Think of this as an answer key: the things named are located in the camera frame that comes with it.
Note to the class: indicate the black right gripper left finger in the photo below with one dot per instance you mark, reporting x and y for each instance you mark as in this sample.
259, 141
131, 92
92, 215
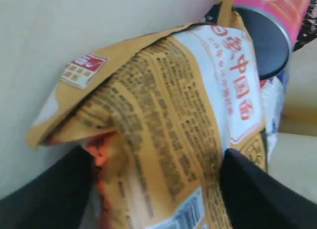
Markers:
54, 200

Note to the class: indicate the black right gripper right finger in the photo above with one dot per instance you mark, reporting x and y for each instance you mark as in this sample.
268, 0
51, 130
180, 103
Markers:
255, 200

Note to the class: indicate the orange noodle bag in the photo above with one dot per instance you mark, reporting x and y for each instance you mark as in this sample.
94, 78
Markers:
158, 112

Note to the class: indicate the pink Lays chips can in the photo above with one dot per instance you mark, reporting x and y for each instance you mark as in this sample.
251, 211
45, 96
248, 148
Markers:
273, 26

